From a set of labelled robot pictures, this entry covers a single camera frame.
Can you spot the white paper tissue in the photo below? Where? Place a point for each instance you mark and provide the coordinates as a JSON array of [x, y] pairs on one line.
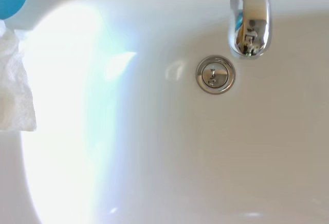
[[15, 88]]

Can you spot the white ceramic sink basin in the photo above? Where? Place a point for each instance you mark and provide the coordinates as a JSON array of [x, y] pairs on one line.
[[180, 144]]

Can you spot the chrome sink drain stopper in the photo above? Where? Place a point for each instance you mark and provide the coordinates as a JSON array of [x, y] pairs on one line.
[[216, 73]]

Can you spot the chrome sink faucet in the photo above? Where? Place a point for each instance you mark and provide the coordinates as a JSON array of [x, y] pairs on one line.
[[250, 26]]

